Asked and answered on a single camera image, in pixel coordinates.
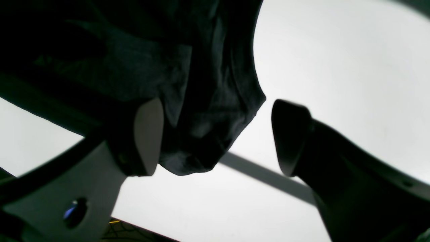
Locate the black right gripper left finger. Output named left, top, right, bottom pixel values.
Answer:
left=1, top=98, right=164, bottom=242

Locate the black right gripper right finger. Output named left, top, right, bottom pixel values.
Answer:
left=271, top=99, right=430, bottom=242

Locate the black printed t-shirt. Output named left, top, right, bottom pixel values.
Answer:
left=1, top=0, right=266, bottom=176

